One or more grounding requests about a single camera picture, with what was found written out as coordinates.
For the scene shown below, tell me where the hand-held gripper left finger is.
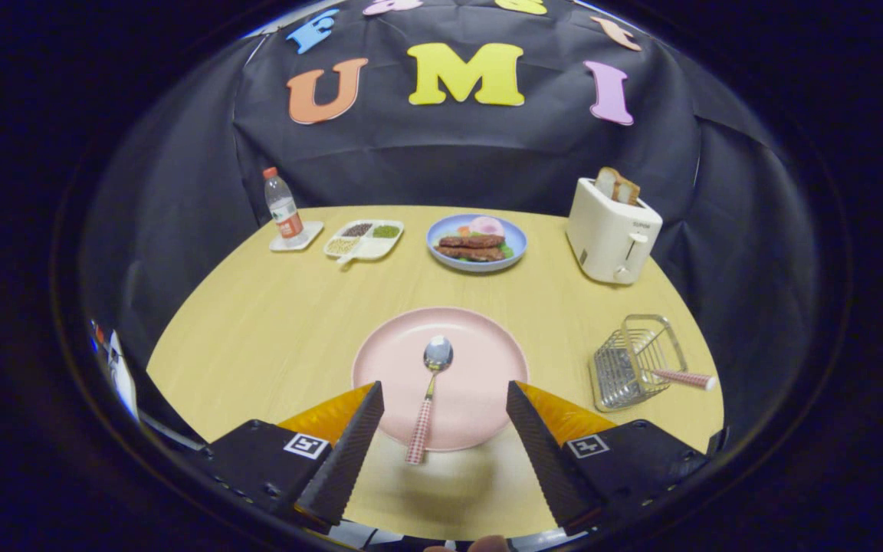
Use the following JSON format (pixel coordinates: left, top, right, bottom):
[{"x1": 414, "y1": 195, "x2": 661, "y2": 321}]
[{"x1": 204, "y1": 381, "x2": 386, "y2": 530}]

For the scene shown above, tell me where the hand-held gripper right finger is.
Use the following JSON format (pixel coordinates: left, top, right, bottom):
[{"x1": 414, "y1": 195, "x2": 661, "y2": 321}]
[{"x1": 507, "y1": 380, "x2": 711, "y2": 530}]

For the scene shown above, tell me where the spoon with red checked handle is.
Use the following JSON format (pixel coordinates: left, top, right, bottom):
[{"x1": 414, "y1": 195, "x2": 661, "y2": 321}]
[{"x1": 405, "y1": 335, "x2": 455, "y2": 466}]

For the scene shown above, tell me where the fork with red checked handle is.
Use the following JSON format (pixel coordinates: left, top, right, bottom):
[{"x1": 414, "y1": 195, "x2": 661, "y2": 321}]
[{"x1": 625, "y1": 366, "x2": 718, "y2": 393}]

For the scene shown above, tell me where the pink plate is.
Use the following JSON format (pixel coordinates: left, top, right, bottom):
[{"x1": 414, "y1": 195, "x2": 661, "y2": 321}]
[{"x1": 352, "y1": 307, "x2": 530, "y2": 452}]

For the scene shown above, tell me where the green lettuce leaf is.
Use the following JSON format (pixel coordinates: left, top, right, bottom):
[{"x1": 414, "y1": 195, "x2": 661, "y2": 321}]
[{"x1": 453, "y1": 239, "x2": 515, "y2": 264}]

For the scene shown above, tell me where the white divided condiment tray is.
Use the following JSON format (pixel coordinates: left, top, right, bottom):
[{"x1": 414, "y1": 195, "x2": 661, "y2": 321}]
[{"x1": 323, "y1": 220, "x2": 405, "y2": 265}]

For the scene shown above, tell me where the white flat panel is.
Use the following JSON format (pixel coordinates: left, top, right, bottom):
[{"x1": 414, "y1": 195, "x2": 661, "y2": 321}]
[{"x1": 107, "y1": 330, "x2": 140, "y2": 421}]

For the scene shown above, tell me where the white toaster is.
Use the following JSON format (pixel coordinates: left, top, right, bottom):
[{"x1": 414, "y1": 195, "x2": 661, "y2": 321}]
[{"x1": 566, "y1": 178, "x2": 663, "y2": 285}]

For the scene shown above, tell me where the small white square coaster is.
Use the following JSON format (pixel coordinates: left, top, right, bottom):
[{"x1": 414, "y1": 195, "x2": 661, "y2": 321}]
[{"x1": 270, "y1": 221, "x2": 325, "y2": 253}]

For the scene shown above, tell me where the blue plate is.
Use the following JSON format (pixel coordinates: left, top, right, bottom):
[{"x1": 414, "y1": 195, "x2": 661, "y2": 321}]
[{"x1": 426, "y1": 214, "x2": 527, "y2": 273}]

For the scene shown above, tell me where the plastic bottle with red cap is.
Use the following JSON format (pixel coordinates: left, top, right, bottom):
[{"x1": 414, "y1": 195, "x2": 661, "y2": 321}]
[{"x1": 262, "y1": 167, "x2": 305, "y2": 242}]

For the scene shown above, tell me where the metal wire basket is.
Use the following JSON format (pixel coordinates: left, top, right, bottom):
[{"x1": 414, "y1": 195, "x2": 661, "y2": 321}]
[{"x1": 589, "y1": 314, "x2": 689, "y2": 412}]

